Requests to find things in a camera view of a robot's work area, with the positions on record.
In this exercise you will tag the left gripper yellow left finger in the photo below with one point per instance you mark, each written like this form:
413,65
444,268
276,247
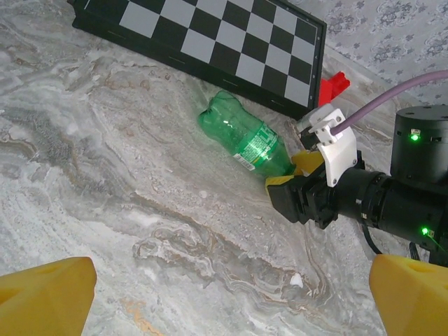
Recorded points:
42,301

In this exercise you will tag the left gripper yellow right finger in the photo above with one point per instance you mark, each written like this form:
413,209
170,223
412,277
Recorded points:
413,301

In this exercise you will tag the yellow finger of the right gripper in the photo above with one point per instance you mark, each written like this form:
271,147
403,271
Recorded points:
280,180
309,161

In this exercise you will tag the green bottle barcode label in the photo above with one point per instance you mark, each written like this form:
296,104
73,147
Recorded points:
238,133

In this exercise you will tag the red plastic block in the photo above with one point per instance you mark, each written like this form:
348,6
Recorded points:
334,87

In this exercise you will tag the black grey chessboard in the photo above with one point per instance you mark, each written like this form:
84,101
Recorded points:
210,35

